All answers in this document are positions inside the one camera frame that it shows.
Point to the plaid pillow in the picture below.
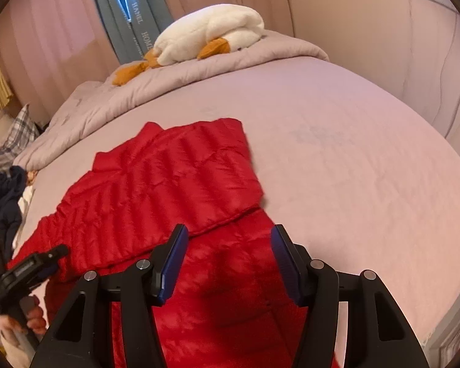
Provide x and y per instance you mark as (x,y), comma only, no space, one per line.
(17,134)

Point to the person's left hand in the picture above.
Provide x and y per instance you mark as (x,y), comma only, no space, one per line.
(36,316)

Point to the white cloth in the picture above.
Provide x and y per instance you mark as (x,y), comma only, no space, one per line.
(26,199)

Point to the white goose plush toy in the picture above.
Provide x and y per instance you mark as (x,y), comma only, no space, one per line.
(214,23)

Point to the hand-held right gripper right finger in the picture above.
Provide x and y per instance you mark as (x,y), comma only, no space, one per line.
(287,264)

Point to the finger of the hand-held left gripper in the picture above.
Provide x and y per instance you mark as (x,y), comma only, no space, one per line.
(38,262)

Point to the yellow hanging cloth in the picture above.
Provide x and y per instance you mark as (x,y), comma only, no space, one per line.
(2,86)

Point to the blue grey curtain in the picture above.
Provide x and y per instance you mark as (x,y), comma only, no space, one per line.
(138,15)

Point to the grey quilted duvet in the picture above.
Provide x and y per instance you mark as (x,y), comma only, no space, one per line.
(214,69)

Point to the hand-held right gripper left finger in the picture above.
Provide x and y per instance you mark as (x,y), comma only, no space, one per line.
(174,258)

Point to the red down jacket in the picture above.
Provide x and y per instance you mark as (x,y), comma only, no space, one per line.
(157,184)

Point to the dark navy garment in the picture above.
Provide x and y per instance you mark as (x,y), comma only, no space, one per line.
(4,199)

